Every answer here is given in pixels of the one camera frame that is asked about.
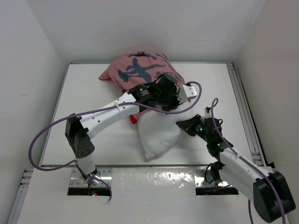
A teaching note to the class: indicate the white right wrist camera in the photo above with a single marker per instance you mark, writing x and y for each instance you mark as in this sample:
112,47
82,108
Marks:
208,113

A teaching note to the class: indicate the aluminium frame rail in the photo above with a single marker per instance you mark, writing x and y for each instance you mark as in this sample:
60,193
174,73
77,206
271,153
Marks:
256,149

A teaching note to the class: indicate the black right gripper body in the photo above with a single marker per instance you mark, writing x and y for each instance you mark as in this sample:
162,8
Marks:
204,136

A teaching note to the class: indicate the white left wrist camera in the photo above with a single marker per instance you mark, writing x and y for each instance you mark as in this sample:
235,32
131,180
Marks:
186,93

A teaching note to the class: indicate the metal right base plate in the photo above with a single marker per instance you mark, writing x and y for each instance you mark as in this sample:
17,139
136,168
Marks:
203,179

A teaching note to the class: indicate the white pillow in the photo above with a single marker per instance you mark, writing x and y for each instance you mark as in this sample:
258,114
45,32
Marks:
162,140

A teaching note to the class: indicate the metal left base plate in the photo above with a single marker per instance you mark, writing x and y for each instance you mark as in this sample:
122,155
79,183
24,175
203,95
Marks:
103,179

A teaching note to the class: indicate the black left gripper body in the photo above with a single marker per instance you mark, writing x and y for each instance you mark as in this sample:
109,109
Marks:
169,101

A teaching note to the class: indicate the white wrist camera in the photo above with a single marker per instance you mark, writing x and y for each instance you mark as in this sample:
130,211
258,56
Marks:
186,93
208,113

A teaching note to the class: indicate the red cartoon print pillowcase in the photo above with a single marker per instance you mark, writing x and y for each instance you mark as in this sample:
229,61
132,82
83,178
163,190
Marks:
133,72

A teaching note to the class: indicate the metal base plate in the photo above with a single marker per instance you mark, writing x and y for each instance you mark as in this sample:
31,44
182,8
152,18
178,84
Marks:
103,179
203,179

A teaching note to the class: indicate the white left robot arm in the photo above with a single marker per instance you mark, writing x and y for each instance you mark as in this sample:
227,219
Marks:
81,129

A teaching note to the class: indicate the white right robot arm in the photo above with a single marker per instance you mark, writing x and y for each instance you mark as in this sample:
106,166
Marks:
269,192

